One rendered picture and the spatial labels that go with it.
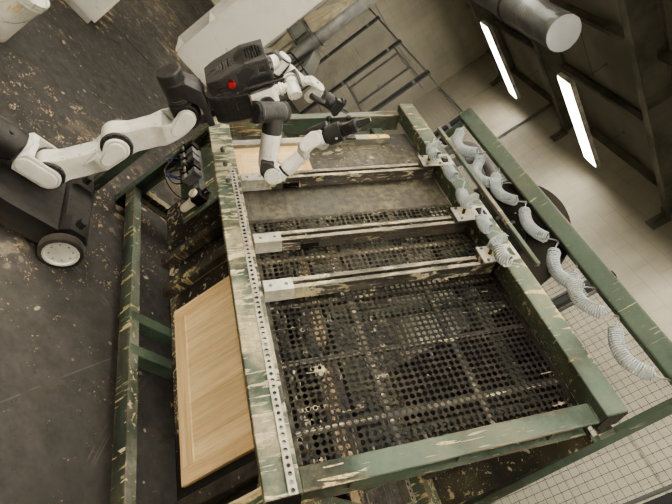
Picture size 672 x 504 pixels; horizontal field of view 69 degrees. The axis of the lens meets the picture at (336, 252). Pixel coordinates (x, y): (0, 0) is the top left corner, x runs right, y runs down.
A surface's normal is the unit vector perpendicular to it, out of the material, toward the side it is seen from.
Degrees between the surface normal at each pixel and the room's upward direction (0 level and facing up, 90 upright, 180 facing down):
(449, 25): 90
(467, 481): 90
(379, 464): 51
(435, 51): 90
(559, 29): 89
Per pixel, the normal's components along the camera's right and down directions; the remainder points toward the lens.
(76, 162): 0.25, 0.71
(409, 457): 0.11, -0.70
